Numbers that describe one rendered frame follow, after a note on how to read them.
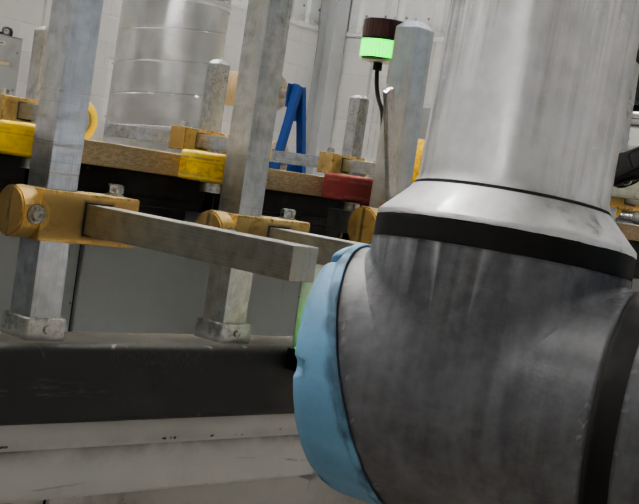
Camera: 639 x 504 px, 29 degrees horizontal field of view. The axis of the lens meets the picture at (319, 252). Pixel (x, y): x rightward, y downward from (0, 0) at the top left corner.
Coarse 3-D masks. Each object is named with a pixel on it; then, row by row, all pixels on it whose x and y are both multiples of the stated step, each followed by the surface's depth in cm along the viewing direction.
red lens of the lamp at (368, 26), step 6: (366, 18) 159; (372, 18) 158; (378, 18) 157; (366, 24) 159; (372, 24) 158; (378, 24) 157; (384, 24) 157; (390, 24) 157; (396, 24) 157; (366, 30) 159; (372, 30) 158; (378, 30) 157; (384, 30) 157; (390, 30) 157; (384, 36) 157; (390, 36) 157
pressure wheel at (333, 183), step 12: (324, 180) 167; (336, 180) 165; (348, 180) 164; (360, 180) 164; (372, 180) 165; (324, 192) 166; (336, 192) 164; (348, 192) 164; (360, 192) 164; (348, 204) 167
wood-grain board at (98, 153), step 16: (96, 144) 142; (112, 144) 144; (96, 160) 142; (112, 160) 144; (128, 160) 146; (144, 160) 147; (160, 160) 149; (176, 160) 151; (176, 176) 151; (272, 176) 162; (288, 176) 165; (304, 176) 167; (320, 176) 169; (288, 192) 165; (304, 192) 167; (320, 192) 169; (624, 224) 227
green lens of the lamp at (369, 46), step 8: (368, 40) 158; (376, 40) 158; (384, 40) 157; (360, 48) 160; (368, 48) 158; (376, 48) 158; (384, 48) 157; (392, 48) 158; (360, 56) 161; (384, 56) 157
